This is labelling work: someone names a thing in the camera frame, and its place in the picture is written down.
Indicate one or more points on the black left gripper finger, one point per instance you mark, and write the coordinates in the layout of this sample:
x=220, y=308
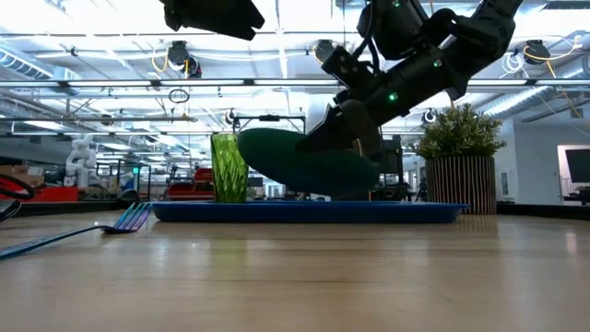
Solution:
x=221, y=16

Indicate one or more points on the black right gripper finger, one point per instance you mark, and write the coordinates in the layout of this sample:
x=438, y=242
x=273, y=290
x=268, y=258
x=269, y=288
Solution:
x=329, y=136
x=364, y=126

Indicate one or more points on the green round plate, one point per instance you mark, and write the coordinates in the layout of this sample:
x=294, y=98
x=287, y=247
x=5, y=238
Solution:
x=286, y=161

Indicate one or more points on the green faceted glass cup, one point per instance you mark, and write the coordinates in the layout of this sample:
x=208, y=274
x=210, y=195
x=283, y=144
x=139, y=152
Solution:
x=228, y=170

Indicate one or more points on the iridescent blue fork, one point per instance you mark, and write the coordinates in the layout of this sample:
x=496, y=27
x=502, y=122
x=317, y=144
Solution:
x=129, y=220

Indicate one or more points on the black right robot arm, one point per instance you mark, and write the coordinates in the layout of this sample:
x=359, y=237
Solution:
x=484, y=32

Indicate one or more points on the blue plastic tray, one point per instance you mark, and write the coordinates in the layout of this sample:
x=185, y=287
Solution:
x=299, y=213

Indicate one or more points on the white structural column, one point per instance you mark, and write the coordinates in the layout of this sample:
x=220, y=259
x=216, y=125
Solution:
x=318, y=113

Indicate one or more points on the black monitor on stand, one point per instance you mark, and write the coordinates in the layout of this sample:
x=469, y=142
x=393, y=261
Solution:
x=392, y=159

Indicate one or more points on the potted plant in striped pot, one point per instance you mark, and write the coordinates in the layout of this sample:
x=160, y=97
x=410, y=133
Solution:
x=461, y=184

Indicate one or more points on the red cart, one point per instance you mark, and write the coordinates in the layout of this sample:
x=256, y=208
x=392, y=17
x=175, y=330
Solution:
x=203, y=177

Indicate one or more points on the white robot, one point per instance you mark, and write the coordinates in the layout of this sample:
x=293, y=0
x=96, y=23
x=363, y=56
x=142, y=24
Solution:
x=80, y=159

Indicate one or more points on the red floor platform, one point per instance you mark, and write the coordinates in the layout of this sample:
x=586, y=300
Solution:
x=55, y=194

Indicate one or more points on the cardboard box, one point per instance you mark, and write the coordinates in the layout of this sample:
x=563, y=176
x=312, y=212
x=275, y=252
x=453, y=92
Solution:
x=23, y=177

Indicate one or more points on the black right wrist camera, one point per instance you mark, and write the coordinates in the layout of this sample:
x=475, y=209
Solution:
x=348, y=67

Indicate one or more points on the dark wall screen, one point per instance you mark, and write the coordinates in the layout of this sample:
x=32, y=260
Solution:
x=578, y=166

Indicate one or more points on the black table frame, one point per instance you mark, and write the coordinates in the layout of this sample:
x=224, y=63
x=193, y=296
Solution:
x=69, y=208

